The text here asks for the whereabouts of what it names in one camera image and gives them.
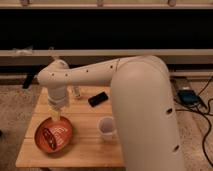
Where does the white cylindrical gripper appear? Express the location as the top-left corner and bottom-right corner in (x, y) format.
(47, 86), (69, 109)

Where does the black rectangular block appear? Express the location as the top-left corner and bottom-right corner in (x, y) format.
(88, 92), (108, 107)

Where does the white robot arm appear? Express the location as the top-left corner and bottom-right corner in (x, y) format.
(37, 55), (186, 171)

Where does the clear plastic bottle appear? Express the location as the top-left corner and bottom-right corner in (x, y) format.
(72, 86), (82, 99)

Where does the orange bowl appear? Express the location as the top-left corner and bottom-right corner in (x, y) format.
(34, 116), (73, 153)

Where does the wooden table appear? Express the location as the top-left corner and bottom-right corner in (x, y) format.
(15, 87), (124, 168)

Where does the red wrapped snack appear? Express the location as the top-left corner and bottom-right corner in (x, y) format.
(42, 128), (57, 150)

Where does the white paper cup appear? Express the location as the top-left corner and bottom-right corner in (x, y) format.
(97, 116), (116, 141)

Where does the blue power adapter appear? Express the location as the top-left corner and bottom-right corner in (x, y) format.
(178, 90), (199, 105)

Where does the black cable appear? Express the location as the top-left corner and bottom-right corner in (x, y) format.
(173, 75), (213, 168)

